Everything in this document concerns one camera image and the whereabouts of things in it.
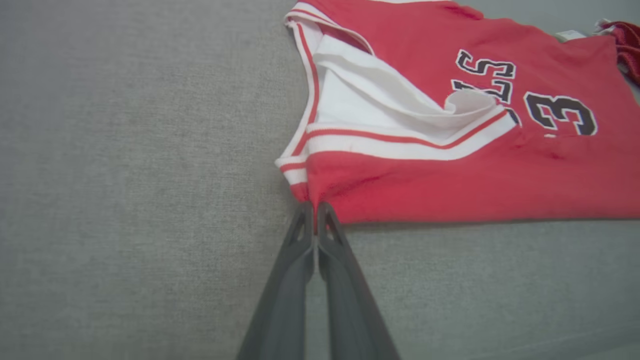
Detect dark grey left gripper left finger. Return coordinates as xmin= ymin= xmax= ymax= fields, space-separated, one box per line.
xmin=236 ymin=201 xmax=316 ymax=360

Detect red white shorts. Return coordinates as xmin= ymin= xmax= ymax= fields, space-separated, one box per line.
xmin=595 ymin=20 xmax=640 ymax=90

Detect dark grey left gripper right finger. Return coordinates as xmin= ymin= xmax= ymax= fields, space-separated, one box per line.
xmin=316 ymin=201 xmax=401 ymax=360

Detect red basketball jersey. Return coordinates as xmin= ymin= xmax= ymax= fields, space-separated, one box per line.
xmin=275 ymin=0 xmax=640 ymax=225

